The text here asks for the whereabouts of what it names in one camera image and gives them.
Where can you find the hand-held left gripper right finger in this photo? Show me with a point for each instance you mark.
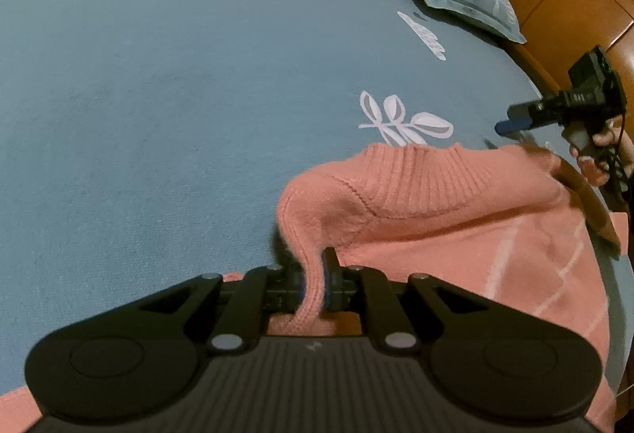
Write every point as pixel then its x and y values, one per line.
pixel 331 289

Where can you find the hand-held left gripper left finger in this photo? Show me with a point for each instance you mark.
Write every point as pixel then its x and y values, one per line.
pixel 292 289

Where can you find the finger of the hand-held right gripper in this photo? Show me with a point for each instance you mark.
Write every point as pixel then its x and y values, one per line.
pixel 517 121

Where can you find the pink knitted sweater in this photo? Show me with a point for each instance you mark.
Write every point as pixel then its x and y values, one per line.
pixel 446 225

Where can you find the person's right hand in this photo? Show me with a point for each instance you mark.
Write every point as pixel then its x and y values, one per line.
pixel 604 150

